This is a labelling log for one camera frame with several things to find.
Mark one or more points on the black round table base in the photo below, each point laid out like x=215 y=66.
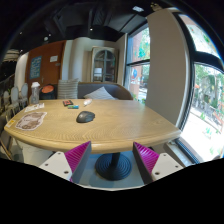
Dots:
x=113 y=167

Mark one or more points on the small blue green object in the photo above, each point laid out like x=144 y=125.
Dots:
x=73 y=107

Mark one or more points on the arched glass door cabinet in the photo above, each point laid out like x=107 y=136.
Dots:
x=104 y=64

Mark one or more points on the blue wall poster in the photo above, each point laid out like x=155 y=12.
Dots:
x=35 y=67

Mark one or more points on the yellow sticker label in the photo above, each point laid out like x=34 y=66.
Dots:
x=10 y=123

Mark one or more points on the round wooden table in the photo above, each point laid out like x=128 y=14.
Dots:
x=116 y=126

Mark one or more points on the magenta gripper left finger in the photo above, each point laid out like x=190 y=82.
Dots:
x=69 y=165

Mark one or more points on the white striped pillow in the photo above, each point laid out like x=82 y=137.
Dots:
x=100 y=93

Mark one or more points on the striped grey cushion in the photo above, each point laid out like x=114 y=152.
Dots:
x=67 y=89

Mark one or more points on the black bag orange top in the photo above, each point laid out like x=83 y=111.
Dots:
x=47 y=92

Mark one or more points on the patterned paper mat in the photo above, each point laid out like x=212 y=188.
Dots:
x=31 y=121

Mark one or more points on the clear plastic water bottle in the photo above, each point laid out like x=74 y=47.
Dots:
x=35 y=93

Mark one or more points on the white pink tube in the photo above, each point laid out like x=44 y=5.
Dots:
x=87 y=102

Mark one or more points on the white paper sheet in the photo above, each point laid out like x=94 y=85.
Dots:
x=34 y=107

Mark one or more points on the dark grey computer mouse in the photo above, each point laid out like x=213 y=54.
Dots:
x=85 y=117

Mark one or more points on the white chair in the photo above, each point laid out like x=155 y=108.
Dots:
x=14 y=97

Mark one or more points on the small black red box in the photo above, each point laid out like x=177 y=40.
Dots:
x=67 y=102

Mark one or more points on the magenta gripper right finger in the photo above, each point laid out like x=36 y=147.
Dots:
x=153 y=166

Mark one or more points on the dark grey sofa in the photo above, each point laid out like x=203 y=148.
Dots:
x=84 y=90

